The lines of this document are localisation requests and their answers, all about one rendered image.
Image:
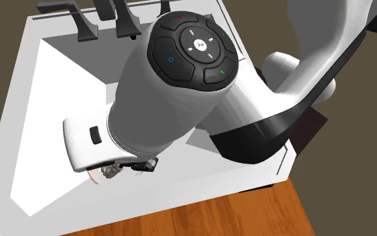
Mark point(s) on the black sink faucet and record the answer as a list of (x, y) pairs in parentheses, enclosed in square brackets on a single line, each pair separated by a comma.
[(126, 23)]

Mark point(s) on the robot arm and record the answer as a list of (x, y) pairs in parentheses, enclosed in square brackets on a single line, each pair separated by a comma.
[(162, 111)]

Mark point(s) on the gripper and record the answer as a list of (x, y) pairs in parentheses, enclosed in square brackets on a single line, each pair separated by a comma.
[(145, 165)]

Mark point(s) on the grey lumpy object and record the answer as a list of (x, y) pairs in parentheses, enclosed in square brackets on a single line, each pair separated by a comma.
[(111, 171)]

